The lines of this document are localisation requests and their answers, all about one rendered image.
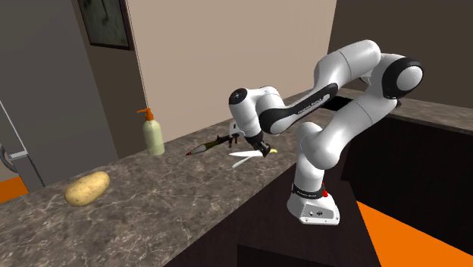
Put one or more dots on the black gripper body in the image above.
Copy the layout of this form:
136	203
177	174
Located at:
257	140

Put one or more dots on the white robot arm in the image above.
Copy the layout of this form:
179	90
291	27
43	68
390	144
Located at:
343	122

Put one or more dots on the white and yellow scissors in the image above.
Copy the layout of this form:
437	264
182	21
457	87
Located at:
244	153

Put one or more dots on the green toy rocket launcher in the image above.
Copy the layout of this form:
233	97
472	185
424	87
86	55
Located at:
207	145

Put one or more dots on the cream soap bottle orange pump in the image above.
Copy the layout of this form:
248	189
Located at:
153	136

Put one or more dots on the dark robot stand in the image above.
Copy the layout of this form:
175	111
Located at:
332	242

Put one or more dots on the dark kitchen counter cabinet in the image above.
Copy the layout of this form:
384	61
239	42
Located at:
414	174

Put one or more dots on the brown potato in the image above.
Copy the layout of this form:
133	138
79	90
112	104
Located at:
87	188

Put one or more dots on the grey refrigerator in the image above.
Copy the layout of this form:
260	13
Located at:
48	92

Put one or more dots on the dark framed wall picture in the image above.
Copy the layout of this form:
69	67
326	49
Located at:
105	22

